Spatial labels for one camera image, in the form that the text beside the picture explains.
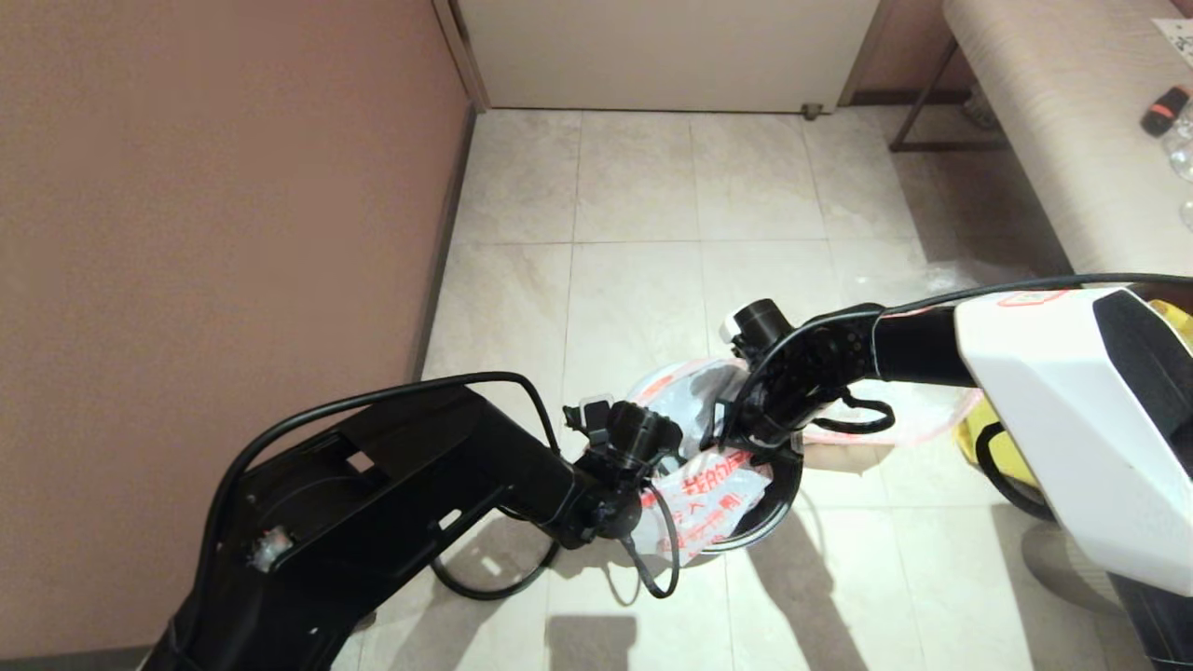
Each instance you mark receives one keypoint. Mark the black orange marker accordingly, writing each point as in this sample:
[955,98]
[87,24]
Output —
[1167,110]

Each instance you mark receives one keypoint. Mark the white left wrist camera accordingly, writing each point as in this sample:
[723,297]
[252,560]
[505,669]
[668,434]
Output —
[595,406]

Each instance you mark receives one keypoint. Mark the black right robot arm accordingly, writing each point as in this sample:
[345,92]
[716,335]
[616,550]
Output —
[1044,391]

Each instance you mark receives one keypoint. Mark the small metal door stopper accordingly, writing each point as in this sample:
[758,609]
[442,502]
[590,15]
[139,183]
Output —
[814,111]

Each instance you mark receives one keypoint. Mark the white printed paper sheet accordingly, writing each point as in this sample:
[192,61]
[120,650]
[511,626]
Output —
[1176,37]

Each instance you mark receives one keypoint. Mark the small grey patterned object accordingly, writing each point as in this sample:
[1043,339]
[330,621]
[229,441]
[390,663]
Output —
[979,110]

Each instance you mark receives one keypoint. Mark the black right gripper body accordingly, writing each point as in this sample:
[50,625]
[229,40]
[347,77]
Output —
[755,424]

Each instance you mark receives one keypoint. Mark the white door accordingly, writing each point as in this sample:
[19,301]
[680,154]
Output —
[671,51]

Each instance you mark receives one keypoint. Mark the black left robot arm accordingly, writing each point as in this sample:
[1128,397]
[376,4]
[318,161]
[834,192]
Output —
[373,485]

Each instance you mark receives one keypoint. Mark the black round trash bin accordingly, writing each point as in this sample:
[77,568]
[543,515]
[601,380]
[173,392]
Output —
[788,485]

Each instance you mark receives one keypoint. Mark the fresh white pink trash bag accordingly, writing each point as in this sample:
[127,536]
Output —
[708,494]

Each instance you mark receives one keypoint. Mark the yellow shopping bag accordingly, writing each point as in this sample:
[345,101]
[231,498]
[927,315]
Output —
[974,438]

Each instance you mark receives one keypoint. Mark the clear crumpled plastic bag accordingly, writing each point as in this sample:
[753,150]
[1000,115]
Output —
[951,277]

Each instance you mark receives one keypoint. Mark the used white pink trash bag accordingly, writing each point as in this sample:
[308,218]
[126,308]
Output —
[923,415]

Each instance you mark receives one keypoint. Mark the dark metal table frame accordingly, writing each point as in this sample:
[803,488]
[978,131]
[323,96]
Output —
[918,102]

